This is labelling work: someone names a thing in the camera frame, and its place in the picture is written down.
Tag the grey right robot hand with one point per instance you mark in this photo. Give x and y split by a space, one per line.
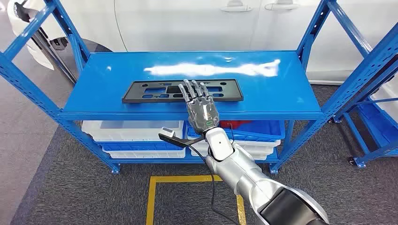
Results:
202 111

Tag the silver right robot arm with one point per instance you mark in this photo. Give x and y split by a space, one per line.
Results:
248 174

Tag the large white plastic bin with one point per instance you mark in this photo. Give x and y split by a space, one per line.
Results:
388 99

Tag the red car lamp part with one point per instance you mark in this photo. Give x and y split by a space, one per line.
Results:
233 124

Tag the black camera bracket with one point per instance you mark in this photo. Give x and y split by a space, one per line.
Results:
180 141

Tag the blue plastic bin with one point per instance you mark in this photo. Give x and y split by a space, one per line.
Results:
264 130
140 146

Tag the blue metal shelf rack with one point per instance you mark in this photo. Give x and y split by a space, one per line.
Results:
264 93
373 124

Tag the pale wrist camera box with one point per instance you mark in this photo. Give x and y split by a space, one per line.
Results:
168 131

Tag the black plastic car part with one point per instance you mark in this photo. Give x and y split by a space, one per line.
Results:
233 93

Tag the clear white plastic bin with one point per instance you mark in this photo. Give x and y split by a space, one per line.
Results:
130 132

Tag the white car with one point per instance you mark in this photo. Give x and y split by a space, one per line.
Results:
186 24

